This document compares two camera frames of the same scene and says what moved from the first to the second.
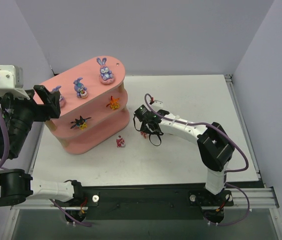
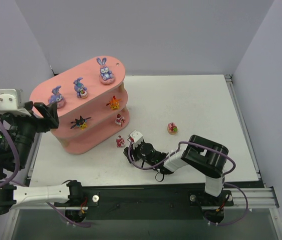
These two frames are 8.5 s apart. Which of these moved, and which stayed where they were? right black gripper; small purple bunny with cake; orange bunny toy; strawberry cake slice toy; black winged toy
Moved: right black gripper; strawberry cake slice toy
Stayed: orange bunny toy; black winged toy; small purple bunny with cake
